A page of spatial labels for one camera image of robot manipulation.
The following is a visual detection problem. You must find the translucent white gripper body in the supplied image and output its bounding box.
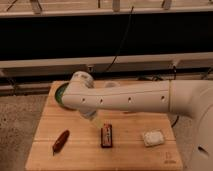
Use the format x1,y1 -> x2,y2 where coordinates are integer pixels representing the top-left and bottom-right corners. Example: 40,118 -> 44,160
82,111 -> 103,129

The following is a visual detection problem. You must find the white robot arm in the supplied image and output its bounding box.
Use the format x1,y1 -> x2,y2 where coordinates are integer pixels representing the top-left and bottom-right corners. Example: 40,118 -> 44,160
62,71 -> 213,171

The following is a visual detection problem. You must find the green ceramic bowl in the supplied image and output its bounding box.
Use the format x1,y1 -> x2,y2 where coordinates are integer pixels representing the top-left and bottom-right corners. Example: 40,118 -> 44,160
54,82 -> 68,109

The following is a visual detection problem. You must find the dark red candy bar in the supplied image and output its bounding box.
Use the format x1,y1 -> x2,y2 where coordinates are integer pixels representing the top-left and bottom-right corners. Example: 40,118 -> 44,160
101,124 -> 113,148

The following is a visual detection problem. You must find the clear plastic cup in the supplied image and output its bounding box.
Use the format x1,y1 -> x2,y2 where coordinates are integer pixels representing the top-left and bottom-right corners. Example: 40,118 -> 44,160
104,81 -> 120,88

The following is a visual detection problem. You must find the white wrapped packet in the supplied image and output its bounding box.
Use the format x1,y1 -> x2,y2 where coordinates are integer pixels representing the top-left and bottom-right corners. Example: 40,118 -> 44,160
142,130 -> 165,147

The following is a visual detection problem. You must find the black floor cable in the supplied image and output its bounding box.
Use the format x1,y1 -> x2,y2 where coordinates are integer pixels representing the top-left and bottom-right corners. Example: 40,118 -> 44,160
139,75 -> 181,128

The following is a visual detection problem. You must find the black hanging cable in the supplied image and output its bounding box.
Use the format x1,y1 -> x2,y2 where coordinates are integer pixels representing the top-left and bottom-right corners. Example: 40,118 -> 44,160
103,4 -> 136,73

